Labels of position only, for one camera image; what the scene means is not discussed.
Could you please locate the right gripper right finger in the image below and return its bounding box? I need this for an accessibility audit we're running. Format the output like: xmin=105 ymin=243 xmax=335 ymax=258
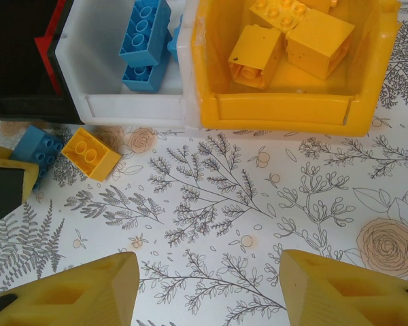
xmin=278 ymin=249 xmax=408 ymax=326

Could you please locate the blue lego brick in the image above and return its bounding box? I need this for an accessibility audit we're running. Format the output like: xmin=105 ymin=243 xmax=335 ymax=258
xmin=166 ymin=14 xmax=185 ymax=65
xmin=8 ymin=124 xmax=65 ymax=192
xmin=121 ymin=56 xmax=168 ymax=93
xmin=118 ymin=0 xmax=173 ymax=68

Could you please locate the red lego brick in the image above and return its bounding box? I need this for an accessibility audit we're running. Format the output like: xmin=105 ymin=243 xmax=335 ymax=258
xmin=33 ymin=0 xmax=76 ymax=96

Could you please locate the yellow plastic bin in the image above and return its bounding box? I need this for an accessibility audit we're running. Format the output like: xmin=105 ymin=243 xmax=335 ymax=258
xmin=185 ymin=0 xmax=401 ymax=139

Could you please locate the yellow lego brick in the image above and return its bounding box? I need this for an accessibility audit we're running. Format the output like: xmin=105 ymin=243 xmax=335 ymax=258
xmin=60 ymin=127 xmax=122 ymax=183
xmin=248 ymin=0 xmax=309 ymax=35
xmin=226 ymin=24 xmax=285 ymax=91
xmin=285 ymin=8 xmax=356 ymax=82

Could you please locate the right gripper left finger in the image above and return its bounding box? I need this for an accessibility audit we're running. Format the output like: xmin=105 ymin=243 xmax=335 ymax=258
xmin=0 ymin=251 xmax=139 ymax=326

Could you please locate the black plastic bin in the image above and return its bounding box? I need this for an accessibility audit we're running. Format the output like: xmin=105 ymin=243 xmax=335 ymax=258
xmin=0 ymin=0 xmax=86 ymax=125

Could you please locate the floral patterned table cover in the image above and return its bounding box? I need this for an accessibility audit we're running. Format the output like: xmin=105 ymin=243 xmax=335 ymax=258
xmin=0 ymin=0 xmax=408 ymax=326

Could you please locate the white plastic bin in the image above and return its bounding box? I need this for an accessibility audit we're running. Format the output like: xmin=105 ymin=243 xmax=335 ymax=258
xmin=54 ymin=0 xmax=205 ymax=132

